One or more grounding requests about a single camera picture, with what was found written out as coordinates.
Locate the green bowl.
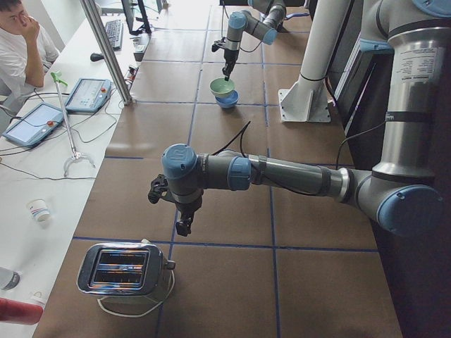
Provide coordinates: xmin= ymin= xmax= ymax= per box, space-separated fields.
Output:
xmin=209 ymin=77 xmax=235 ymax=98

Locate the blue bowl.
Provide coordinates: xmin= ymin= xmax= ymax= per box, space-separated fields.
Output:
xmin=215 ymin=90 xmax=239 ymax=109

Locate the silver toaster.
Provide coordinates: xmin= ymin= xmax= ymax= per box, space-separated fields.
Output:
xmin=77 ymin=242 xmax=175 ymax=306

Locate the blue saucepan with lid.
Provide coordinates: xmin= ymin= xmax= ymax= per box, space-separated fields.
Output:
xmin=277 ymin=13 xmax=310 ymax=32

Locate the black computer monitor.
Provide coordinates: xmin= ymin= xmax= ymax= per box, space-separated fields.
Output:
xmin=121 ymin=0 xmax=152 ymax=36

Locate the black keyboard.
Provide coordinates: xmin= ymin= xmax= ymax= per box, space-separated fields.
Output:
xmin=104 ymin=20 xmax=123 ymax=51

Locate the reacher grabber tool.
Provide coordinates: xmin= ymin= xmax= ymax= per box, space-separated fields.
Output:
xmin=50 ymin=72 xmax=96 ymax=178

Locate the black computer mouse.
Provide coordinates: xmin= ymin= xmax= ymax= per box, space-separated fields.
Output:
xmin=89 ymin=53 xmax=104 ymax=62

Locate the far teach pendant tablet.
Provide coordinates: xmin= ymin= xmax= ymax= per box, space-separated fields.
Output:
xmin=66 ymin=78 xmax=112 ymax=115

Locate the teach pendant tablet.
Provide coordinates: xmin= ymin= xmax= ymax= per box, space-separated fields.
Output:
xmin=66 ymin=78 xmax=112 ymax=115
xmin=2 ymin=102 xmax=63 ymax=147

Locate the white paper cup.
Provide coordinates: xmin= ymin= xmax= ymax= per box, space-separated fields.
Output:
xmin=26 ymin=199 xmax=50 ymax=223

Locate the near teach pendant tablet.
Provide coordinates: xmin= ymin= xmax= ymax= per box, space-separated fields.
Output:
xmin=2 ymin=102 xmax=63 ymax=147

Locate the red bottle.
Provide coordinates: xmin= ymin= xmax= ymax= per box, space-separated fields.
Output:
xmin=1 ymin=298 xmax=44 ymax=325

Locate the seated person in white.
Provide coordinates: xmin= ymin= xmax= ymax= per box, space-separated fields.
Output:
xmin=1 ymin=1 xmax=59 ymax=113

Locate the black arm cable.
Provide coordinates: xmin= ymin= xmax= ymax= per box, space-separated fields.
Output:
xmin=207 ymin=121 xmax=388 ymax=196

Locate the white toaster power cable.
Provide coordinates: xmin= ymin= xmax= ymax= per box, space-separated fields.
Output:
xmin=97 ymin=270 xmax=176 ymax=318

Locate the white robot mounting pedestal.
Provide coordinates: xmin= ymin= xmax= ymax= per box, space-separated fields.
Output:
xmin=278 ymin=0 xmax=351 ymax=123

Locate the aluminium frame post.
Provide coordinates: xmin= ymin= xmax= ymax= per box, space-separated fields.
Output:
xmin=80 ymin=0 xmax=132 ymax=106

